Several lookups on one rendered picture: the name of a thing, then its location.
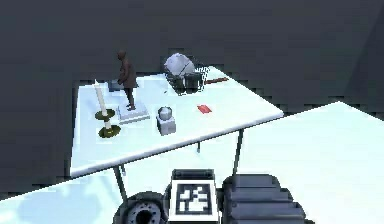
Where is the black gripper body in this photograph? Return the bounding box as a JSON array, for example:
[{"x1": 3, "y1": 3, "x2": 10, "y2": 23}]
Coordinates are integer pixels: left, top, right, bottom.
[{"x1": 113, "y1": 191, "x2": 170, "y2": 224}]

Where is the short white candle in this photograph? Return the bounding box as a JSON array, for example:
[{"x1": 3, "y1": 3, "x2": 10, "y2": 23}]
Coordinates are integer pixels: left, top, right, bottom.
[{"x1": 97, "y1": 118, "x2": 122, "y2": 139}]

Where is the grey jar on box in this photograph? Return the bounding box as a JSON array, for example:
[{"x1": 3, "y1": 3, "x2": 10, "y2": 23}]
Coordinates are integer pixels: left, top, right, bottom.
[{"x1": 155, "y1": 105, "x2": 178, "y2": 137}]

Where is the white table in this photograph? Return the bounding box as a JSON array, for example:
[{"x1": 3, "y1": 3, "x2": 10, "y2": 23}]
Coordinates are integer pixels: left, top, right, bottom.
[{"x1": 69, "y1": 65, "x2": 285, "y2": 203}]

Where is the red flat card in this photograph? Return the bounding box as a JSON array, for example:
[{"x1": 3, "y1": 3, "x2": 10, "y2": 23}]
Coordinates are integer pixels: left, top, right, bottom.
[{"x1": 196, "y1": 103, "x2": 214, "y2": 116}]

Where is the tall white candle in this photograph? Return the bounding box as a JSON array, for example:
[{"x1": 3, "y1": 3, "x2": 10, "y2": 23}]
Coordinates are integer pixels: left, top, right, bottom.
[{"x1": 93, "y1": 79, "x2": 117, "y2": 122}]

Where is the grey flat box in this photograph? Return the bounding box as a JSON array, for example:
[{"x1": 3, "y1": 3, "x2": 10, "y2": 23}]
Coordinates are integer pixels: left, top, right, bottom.
[{"x1": 107, "y1": 78, "x2": 126, "y2": 93}]

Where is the brown human figure statue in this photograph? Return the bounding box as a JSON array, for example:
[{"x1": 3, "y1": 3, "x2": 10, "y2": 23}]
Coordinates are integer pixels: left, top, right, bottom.
[{"x1": 116, "y1": 49, "x2": 151, "y2": 126}]

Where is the brown stick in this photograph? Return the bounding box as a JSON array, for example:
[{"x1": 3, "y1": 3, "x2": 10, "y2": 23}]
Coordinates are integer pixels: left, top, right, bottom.
[{"x1": 205, "y1": 76, "x2": 231, "y2": 85}]

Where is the white round bag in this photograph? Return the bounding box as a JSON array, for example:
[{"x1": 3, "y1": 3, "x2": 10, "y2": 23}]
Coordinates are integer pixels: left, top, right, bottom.
[{"x1": 163, "y1": 52, "x2": 197, "y2": 78}]

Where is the black wire basket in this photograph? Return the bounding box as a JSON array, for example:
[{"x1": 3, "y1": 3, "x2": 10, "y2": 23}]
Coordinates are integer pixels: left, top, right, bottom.
[{"x1": 165, "y1": 64, "x2": 211, "y2": 96}]

